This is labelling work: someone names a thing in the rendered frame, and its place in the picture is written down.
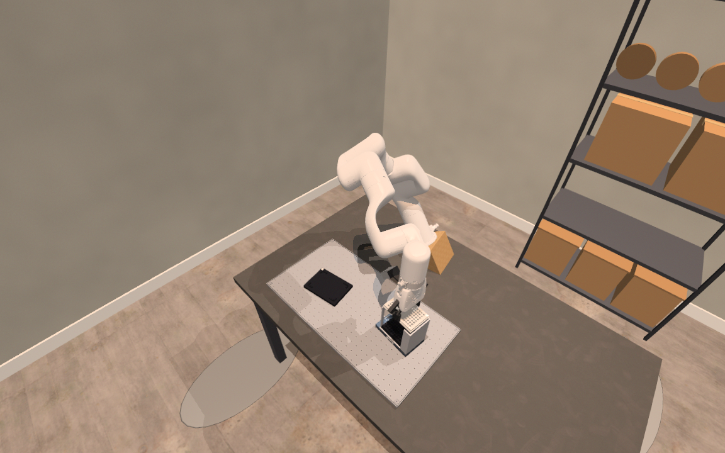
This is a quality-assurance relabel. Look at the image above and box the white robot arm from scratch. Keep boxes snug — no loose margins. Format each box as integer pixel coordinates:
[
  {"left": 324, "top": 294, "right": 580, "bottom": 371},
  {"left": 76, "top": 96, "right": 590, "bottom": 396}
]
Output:
[{"left": 337, "top": 133, "right": 439, "bottom": 289}]

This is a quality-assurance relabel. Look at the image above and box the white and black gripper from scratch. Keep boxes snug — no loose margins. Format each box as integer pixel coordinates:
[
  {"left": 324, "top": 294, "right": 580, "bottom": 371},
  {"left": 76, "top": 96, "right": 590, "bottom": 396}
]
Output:
[{"left": 388, "top": 278, "right": 428, "bottom": 322}]

